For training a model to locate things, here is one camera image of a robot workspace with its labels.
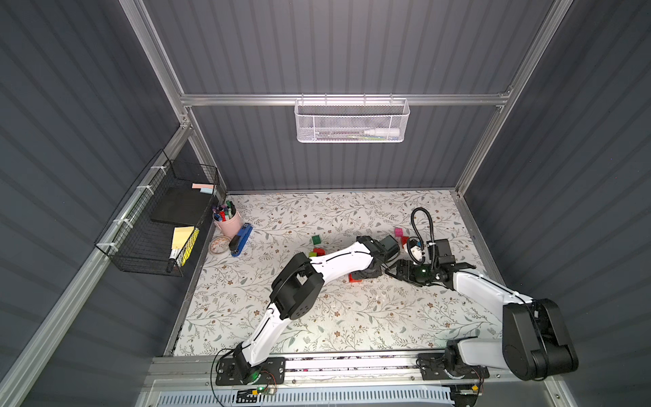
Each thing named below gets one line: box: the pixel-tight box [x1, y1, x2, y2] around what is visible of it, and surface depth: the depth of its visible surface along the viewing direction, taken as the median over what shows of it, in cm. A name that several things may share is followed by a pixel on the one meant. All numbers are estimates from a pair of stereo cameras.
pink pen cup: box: [211, 200, 243, 240], surface depth 100 cm
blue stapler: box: [228, 222, 254, 257], surface depth 104 cm
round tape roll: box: [208, 235, 232, 255], surface depth 104 cm
